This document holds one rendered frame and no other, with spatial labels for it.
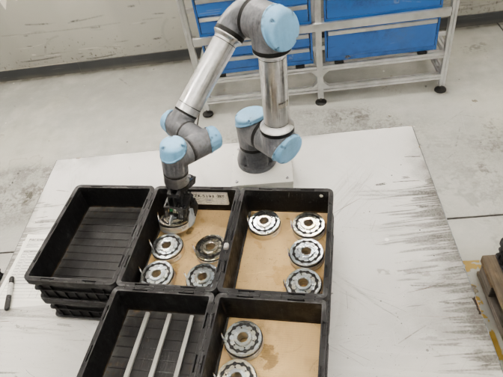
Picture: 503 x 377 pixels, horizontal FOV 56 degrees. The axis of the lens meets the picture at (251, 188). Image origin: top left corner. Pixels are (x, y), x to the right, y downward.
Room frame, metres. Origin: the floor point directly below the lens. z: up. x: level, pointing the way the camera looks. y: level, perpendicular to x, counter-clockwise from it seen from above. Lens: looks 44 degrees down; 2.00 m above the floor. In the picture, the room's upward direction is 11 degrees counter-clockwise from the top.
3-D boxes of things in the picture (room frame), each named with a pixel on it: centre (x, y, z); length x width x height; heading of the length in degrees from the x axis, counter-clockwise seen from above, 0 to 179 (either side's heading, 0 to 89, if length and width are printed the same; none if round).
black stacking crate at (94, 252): (1.05, 0.52, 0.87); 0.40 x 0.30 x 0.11; 163
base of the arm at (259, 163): (1.37, -0.04, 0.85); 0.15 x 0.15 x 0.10
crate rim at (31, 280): (1.05, 0.52, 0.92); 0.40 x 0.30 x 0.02; 163
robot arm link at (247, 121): (1.36, -0.05, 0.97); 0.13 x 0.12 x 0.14; 33
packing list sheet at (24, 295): (1.13, 0.83, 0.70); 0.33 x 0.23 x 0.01; 171
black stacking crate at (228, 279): (0.87, -0.05, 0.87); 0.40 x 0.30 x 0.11; 163
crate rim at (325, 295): (0.87, -0.05, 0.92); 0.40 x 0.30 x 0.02; 163
